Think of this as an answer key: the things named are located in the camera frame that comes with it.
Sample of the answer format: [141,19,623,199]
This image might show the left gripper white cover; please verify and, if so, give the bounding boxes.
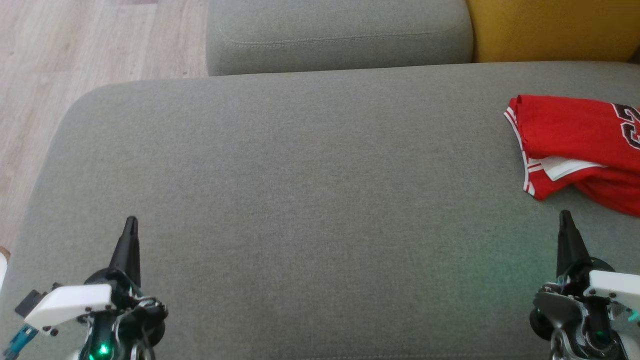
[24,216,169,360]

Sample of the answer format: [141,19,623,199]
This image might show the red shorts with white stripe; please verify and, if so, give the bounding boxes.
[572,172,640,218]

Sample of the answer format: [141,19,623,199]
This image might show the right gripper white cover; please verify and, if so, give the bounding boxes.
[529,210,640,360]

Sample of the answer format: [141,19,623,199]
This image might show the white object with brown rim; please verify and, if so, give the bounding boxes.
[0,246,11,292]

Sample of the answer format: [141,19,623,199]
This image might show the red jersey with white sleeves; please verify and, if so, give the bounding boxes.
[503,94,640,202]

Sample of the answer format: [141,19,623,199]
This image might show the small grey sofa seat cushion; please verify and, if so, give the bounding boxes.
[206,0,474,77]

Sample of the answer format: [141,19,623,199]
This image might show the yellow sofa backrest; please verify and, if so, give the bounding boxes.
[466,0,640,64]

